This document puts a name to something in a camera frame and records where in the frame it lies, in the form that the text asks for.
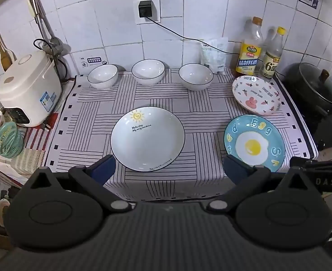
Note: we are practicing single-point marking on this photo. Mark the black power adapter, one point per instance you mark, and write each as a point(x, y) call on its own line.
point(145, 9)

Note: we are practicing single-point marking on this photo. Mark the striped white tablecloth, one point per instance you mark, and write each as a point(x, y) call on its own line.
point(205, 135)

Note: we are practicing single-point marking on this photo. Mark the beige dish cloth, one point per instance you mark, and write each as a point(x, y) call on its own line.
point(27, 161)

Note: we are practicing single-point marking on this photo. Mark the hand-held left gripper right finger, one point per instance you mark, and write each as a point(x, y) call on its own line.
point(236, 170)

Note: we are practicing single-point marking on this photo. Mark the small wall sticker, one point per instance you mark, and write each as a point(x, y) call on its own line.
point(93, 61)

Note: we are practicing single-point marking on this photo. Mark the glass wok lid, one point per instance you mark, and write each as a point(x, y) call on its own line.
point(315, 83)

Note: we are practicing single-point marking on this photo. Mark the white plate with sun print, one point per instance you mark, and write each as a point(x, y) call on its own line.
point(147, 139)

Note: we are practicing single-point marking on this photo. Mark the clear vinegar bottle yellow cap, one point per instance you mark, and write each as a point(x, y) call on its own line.
point(271, 62)

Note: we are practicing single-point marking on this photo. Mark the white salt bag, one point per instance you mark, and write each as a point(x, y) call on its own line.
point(213, 58)

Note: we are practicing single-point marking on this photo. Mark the white wall socket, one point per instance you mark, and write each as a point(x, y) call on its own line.
point(147, 21)

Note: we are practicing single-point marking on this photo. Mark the pink rabbit print plate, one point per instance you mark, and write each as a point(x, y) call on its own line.
point(256, 94)

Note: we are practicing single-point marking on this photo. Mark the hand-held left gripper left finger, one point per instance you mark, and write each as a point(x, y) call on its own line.
point(106, 168)

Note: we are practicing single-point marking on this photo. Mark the white rice cooker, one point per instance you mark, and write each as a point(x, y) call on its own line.
point(27, 87)

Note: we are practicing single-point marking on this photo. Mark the green plastic strainer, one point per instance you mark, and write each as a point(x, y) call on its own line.
point(9, 141)

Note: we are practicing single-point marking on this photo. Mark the yellow cooking oil bottle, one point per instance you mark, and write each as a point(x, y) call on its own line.
point(249, 56)

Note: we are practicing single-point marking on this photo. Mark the wooden spatula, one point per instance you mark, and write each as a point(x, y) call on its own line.
point(2, 53)

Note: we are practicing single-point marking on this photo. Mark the metal ladle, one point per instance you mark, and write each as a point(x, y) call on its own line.
point(46, 31)

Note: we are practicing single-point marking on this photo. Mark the blue bordered wall sticker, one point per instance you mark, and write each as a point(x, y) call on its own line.
point(308, 0)

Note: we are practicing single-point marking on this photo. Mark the red striped cloth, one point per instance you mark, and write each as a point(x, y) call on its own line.
point(38, 135)

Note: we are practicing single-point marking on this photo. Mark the large white bowl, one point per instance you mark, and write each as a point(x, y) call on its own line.
point(148, 70)

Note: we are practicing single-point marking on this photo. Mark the small white bowl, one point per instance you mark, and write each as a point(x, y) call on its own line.
point(103, 74)
point(195, 76)

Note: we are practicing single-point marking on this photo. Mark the black wok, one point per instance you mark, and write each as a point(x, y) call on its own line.
point(299, 90)

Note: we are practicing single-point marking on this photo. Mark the blue fried egg print plate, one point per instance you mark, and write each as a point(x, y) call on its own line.
point(252, 144)

